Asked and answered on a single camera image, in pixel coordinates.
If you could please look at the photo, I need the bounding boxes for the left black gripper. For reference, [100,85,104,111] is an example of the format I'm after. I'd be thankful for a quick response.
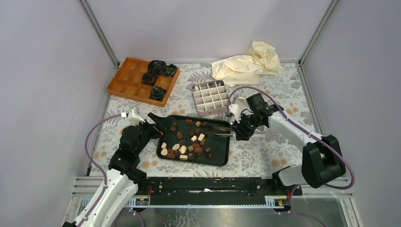
[135,113,176,156]

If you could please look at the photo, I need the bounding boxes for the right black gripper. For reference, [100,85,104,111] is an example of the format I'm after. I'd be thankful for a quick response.
[231,112,263,141]

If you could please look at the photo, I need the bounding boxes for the black plastic tray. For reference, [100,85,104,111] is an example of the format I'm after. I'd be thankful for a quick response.
[156,115,230,167]

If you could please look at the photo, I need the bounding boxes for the metal serving tongs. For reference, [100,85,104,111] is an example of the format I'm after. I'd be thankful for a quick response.
[205,124,235,138]

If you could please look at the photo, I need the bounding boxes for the pink grid box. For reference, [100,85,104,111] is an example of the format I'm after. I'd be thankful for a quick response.
[192,80,228,117]

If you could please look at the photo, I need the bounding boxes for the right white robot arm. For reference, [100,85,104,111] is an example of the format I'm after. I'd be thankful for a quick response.
[227,94,346,195]

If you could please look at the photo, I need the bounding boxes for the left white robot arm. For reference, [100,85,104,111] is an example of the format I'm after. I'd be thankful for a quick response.
[63,113,174,227]

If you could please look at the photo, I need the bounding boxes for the white oval chocolate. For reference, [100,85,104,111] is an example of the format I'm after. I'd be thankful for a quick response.
[172,143,181,150]

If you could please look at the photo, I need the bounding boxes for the white chocolate piece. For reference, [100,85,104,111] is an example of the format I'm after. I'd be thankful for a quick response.
[198,133,205,141]

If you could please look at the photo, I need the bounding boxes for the silver metal tray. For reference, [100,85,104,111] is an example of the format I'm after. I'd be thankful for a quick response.
[241,94,274,127]

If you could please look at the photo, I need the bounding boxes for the dark paper cup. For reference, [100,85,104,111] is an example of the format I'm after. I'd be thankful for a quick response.
[148,60,166,76]
[149,86,166,101]
[161,64,178,78]
[141,72,158,86]

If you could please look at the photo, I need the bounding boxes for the orange compartment box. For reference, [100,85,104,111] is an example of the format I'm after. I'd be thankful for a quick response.
[106,57,180,107]

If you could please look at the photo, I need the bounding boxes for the cream cloth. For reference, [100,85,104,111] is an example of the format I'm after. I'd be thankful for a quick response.
[212,41,283,87]

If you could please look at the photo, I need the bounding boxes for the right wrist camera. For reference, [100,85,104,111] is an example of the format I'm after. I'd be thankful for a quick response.
[226,104,241,122]

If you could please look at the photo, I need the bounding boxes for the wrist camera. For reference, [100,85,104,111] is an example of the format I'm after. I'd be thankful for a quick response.
[120,107,145,125]
[226,104,241,122]

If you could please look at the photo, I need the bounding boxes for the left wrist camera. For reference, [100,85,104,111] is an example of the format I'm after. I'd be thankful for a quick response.
[120,107,145,125]

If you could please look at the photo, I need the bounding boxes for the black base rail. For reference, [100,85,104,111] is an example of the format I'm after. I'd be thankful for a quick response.
[136,177,303,207]

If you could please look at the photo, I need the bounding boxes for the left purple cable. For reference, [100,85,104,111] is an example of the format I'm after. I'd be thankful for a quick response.
[77,113,124,227]

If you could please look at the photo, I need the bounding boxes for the purple cable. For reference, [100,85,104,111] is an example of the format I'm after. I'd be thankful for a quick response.
[77,113,124,227]
[226,87,356,227]

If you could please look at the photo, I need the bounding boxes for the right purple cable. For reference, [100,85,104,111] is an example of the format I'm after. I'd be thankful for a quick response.
[226,87,356,227]

